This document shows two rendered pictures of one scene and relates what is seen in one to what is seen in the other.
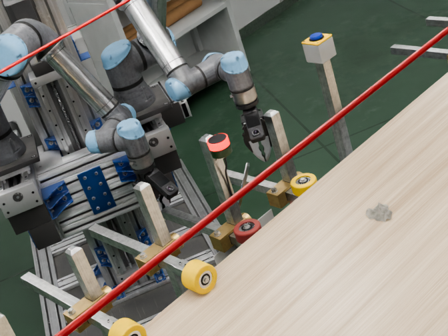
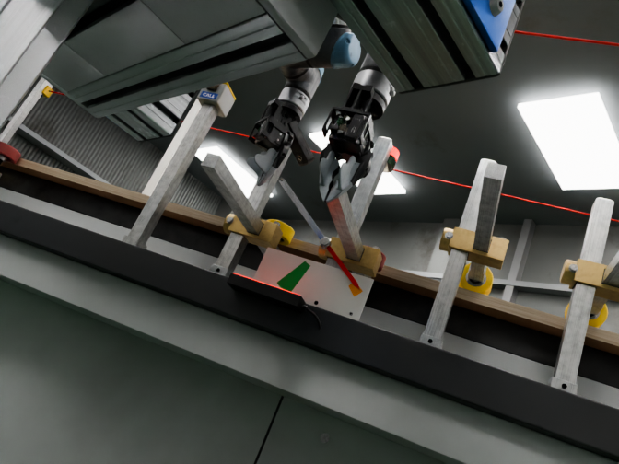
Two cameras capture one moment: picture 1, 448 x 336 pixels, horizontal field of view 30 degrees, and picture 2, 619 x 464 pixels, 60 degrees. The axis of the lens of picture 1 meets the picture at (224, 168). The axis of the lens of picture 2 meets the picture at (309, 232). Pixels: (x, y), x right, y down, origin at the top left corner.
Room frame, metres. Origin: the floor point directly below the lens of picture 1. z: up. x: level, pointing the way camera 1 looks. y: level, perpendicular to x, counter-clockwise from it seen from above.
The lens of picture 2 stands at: (2.82, 0.93, 0.44)
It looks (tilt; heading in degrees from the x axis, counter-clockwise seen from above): 20 degrees up; 236
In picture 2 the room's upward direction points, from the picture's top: 24 degrees clockwise
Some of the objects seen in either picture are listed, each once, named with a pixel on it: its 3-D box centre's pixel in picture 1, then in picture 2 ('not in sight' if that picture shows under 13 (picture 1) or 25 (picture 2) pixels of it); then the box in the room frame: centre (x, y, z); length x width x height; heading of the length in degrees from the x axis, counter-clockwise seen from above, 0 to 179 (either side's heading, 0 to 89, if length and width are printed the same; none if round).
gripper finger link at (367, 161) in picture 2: not in sight; (356, 162); (2.34, 0.25, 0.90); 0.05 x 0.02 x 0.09; 125
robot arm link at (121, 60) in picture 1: (121, 62); not in sight; (2.82, 0.22, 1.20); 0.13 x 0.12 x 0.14; 113
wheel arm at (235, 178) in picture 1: (263, 186); (245, 214); (2.31, -0.10, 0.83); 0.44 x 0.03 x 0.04; 35
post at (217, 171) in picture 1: (229, 205); (353, 222); (2.11, 0.02, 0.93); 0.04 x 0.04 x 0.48; 35
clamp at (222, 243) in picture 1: (233, 231); (349, 256); (2.10, 0.04, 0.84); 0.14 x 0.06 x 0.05; 125
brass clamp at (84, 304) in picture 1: (91, 307); (599, 280); (1.82, 0.45, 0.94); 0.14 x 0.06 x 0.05; 125
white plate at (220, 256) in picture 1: (247, 245); (310, 282); (2.15, 0.01, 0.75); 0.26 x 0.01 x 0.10; 125
